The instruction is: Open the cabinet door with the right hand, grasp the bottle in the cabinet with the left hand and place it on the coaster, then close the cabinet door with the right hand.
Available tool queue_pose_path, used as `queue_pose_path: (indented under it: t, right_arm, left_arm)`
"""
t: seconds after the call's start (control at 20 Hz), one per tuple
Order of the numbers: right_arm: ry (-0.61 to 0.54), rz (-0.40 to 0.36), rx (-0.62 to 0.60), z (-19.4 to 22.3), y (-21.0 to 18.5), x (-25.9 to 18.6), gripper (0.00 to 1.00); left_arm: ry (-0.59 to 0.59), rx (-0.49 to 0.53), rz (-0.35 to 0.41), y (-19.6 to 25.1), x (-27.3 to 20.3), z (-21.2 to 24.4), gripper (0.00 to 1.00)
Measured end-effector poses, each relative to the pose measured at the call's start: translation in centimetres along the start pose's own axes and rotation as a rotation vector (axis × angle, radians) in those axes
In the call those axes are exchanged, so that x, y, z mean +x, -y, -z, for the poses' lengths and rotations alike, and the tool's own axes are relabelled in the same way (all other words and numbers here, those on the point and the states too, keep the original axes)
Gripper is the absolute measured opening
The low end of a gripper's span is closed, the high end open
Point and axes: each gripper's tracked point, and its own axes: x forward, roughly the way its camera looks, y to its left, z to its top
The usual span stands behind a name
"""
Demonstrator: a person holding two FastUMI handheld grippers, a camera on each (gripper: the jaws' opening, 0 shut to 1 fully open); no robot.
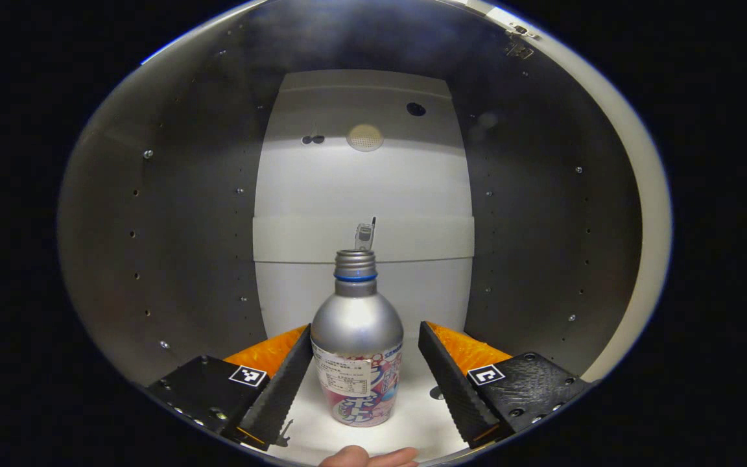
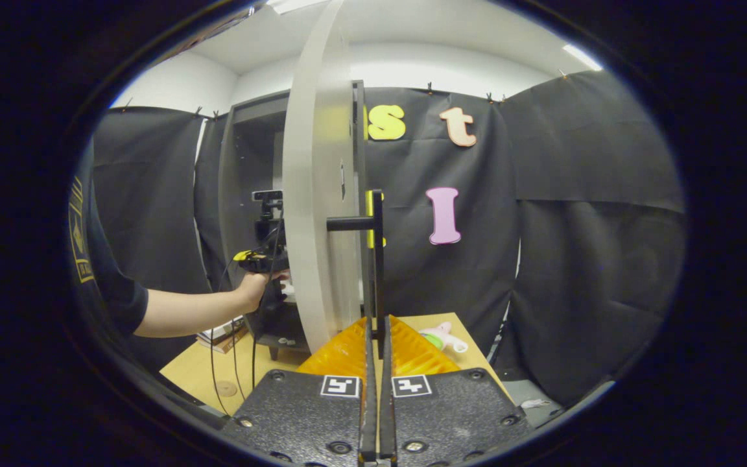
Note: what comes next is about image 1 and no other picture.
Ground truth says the dark grey cabinet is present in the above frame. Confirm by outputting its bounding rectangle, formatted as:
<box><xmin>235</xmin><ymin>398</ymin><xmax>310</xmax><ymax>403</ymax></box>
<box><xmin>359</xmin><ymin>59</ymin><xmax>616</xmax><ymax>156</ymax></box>
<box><xmin>57</xmin><ymin>0</ymin><xmax>646</xmax><ymax>466</ymax></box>

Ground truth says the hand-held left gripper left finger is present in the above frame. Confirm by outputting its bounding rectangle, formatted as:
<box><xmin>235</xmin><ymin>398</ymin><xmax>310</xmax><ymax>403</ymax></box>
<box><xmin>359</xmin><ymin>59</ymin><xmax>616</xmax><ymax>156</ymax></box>
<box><xmin>145</xmin><ymin>323</ymin><xmax>314</xmax><ymax>453</ymax></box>

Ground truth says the grey cabinet door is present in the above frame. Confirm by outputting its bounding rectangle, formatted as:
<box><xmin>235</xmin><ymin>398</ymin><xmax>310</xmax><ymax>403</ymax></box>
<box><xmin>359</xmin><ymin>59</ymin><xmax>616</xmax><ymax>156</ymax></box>
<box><xmin>458</xmin><ymin>0</ymin><xmax>674</xmax><ymax>383</ymax></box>

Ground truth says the metal cabinet hinge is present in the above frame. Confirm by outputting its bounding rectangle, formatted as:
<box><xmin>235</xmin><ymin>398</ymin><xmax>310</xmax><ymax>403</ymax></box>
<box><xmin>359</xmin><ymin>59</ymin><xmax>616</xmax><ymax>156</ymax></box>
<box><xmin>505</xmin><ymin>24</ymin><xmax>536</xmax><ymax>60</ymax></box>

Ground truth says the silver bottle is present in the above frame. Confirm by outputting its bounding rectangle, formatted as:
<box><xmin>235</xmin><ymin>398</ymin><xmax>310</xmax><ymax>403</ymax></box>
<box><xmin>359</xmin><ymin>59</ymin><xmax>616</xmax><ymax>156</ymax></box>
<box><xmin>311</xmin><ymin>250</ymin><xmax>405</xmax><ymax>427</ymax></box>

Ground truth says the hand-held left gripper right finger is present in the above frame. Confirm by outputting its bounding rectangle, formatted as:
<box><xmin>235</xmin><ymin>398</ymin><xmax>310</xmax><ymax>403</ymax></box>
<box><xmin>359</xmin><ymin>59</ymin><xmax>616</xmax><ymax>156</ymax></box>
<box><xmin>418</xmin><ymin>320</ymin><xmax>596</xmax><ymax>450</ymax></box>

